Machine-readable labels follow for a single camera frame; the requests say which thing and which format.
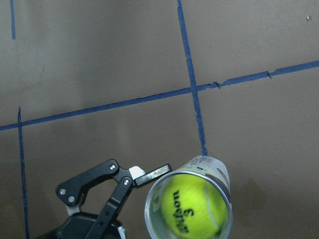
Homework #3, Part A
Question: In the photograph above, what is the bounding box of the yellow tennis ball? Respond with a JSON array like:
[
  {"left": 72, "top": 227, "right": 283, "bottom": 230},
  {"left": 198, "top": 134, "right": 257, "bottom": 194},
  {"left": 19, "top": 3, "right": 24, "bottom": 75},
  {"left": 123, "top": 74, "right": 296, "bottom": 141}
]
[{"left": 160, "top": 174, "right": 228, "bottom": 239}]

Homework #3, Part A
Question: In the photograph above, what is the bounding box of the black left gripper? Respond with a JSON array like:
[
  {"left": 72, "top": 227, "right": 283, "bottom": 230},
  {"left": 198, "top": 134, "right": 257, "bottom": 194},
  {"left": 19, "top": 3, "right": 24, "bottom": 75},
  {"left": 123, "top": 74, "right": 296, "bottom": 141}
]
[{"left": 36, "top": 159, "right": 171, "bottom": 239}]

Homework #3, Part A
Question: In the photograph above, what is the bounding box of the white tennis ball can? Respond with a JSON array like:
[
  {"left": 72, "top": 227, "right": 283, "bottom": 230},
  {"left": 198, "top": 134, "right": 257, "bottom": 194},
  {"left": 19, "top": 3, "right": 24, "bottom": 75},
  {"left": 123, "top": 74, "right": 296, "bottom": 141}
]
[{"left": 145, "top": 156, "right": 233, "bottom": 239}]

